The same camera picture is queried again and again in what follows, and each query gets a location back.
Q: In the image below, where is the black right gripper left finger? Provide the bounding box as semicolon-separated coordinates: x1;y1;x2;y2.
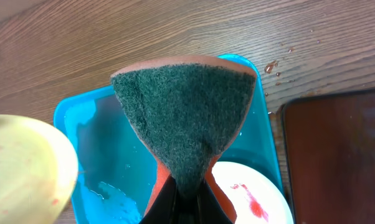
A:
140;176;177;224

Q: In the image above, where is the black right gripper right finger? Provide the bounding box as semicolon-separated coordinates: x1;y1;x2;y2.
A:
197;181;232;224

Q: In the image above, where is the black tray with water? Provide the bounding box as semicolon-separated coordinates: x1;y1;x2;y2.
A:
282;89;375;224

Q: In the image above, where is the light blue plate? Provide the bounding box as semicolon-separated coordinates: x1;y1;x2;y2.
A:
212;161;294;224

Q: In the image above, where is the teal plastic tray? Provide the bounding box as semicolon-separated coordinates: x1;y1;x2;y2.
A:
54;54;283;223

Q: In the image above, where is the yellow plate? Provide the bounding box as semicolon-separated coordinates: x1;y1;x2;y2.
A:
0;114;78;224

